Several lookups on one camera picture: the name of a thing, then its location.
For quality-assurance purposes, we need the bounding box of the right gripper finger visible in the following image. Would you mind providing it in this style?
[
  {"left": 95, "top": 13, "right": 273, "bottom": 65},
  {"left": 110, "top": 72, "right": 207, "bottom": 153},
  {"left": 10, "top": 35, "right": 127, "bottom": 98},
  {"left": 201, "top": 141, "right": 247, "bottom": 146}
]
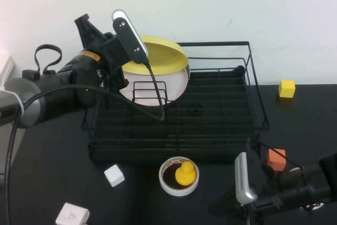
[
  {"left": 209, "top": 201, "right": 248, "bottom": 219},
  {"left": 215, "top": 181, "right": 244, "bottom": 204}
]

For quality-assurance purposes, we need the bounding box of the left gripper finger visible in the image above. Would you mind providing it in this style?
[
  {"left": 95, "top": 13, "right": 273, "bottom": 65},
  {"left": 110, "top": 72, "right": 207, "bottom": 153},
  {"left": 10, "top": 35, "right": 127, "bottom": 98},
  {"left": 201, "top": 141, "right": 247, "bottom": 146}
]
[
  {"left": 74, "top": 13, "right": 106, "bottom": 51},
  {"left": 113, "top": 68, "right": 130, "bottom": 92}
]

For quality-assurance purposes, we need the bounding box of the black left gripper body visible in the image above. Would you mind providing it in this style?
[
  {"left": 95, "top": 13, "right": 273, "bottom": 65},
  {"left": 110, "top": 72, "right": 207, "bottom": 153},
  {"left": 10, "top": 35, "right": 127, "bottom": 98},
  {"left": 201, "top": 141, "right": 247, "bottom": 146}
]
[{"left": 88, "top": 36, "right": 132, "bottom": 83}]

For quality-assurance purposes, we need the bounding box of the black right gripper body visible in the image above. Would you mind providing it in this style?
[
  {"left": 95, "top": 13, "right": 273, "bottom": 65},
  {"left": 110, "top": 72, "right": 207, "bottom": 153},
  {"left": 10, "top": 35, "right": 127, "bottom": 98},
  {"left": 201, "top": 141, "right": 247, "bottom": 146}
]
[{"left": 246, "top": 138, "right": 285, "bottom": 225}]

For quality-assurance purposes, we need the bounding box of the yellow round plate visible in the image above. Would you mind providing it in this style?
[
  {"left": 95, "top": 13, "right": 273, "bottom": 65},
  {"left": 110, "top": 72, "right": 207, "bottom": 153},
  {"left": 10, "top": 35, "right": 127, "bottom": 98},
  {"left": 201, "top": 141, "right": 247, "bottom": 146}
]
[{"left": 122, "top": 34, "right": 190, "bottom": 76}]

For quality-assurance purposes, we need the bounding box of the pink round plate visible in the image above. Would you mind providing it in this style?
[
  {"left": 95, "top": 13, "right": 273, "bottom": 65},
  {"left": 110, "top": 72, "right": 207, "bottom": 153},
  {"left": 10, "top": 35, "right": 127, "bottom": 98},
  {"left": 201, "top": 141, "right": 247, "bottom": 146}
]
[{"left": 120, "top": 68, "right": 188, "bottom": 107}]

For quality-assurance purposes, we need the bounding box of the orange cube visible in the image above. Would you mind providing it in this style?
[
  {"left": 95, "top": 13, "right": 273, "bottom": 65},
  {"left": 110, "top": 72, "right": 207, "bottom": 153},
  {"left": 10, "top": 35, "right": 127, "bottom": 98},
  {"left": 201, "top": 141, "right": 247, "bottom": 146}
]
[{"left": 266, "top": 148, "right": 286, "bottom": 172}]

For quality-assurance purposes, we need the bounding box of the white tape roll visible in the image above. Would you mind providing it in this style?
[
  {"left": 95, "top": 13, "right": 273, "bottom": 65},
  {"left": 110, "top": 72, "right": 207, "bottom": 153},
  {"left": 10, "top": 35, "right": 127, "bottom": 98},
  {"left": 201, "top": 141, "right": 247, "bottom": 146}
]
[
  {"left": 288, "top": 166, "right": 326, "bottom": 211},
  {"left": 158, "top": 156, "right": 200, "bottom": 197}
]

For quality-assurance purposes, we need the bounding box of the yellow rubber duck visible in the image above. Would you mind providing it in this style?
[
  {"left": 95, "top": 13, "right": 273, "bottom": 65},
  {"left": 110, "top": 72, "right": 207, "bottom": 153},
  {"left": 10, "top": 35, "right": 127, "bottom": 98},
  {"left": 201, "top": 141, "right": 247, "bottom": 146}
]
[{"left": 175, "top": 161, "right": 197, "bottom": 185}]

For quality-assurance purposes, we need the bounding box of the white cabinet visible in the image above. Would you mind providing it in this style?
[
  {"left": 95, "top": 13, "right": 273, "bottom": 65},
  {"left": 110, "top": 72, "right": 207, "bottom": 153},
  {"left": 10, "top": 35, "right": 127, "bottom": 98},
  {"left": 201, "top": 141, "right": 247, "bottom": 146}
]
[{"left": 0, "top": 55, "right": 26, "bottom": 186}]

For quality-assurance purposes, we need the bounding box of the white cube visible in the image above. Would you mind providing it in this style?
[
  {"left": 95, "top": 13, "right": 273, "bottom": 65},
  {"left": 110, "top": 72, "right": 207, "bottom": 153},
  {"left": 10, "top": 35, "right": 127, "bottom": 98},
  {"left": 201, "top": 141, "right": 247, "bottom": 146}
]
[{"left": 104, "top": 164, "right": 126, "bottom": 188}]

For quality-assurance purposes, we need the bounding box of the yellow cube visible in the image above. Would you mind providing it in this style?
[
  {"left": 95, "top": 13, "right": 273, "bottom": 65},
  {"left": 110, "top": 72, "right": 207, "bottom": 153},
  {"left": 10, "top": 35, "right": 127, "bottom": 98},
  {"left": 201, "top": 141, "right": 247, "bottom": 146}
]
[{"left": 277, "top": 79, "right": 295, "bottom": 99}]

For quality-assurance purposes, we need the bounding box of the white power adapter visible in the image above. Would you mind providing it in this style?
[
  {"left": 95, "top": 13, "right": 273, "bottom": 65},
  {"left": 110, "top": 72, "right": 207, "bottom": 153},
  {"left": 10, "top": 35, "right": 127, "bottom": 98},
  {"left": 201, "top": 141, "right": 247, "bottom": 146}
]
[{"left": 55, "top": 202, "right": 91, "bottom": 225}]

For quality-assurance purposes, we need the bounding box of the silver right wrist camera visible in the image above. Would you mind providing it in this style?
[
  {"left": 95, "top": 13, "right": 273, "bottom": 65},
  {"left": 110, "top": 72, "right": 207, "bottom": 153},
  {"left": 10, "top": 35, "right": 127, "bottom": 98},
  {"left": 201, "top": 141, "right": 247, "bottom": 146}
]
[{"left": 235, "top": 152, "right": 258, "bottom": 204}]

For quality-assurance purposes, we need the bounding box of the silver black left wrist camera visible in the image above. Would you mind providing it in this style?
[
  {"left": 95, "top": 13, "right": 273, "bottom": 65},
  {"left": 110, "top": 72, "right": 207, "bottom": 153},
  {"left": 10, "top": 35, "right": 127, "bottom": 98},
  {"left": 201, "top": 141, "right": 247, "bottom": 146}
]
[{"left": 112, "top": 9, "right": 148, "bottom": 64}]

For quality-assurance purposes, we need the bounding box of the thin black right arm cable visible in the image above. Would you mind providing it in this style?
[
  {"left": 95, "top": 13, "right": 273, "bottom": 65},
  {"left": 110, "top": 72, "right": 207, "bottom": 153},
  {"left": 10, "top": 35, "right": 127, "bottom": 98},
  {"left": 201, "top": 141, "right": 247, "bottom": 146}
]
[{"left": 249, "top": 137, "right": 305, "bottom": 170}]

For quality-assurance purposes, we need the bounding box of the long black camera cable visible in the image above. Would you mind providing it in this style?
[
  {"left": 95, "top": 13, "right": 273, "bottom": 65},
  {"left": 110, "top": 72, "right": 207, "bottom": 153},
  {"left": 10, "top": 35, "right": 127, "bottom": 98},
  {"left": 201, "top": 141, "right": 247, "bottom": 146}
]
[{"left": 4, "top": 60, "right": 166, "bottom": 225}]

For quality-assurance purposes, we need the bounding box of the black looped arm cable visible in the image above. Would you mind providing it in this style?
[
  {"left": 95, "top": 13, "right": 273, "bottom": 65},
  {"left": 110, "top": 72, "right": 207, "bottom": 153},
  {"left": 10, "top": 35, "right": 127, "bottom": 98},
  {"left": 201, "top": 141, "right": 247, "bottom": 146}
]
[{"left": 35, "top": 44, "right": 63, "bottom": 75}]

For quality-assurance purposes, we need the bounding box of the black wire dish rack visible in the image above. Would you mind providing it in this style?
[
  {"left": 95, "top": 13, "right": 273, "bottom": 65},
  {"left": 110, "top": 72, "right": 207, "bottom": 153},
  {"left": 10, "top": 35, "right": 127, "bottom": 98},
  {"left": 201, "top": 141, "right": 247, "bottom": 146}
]
[{"left": 81, "top": 41, "right": 270, "bottom": 163}]

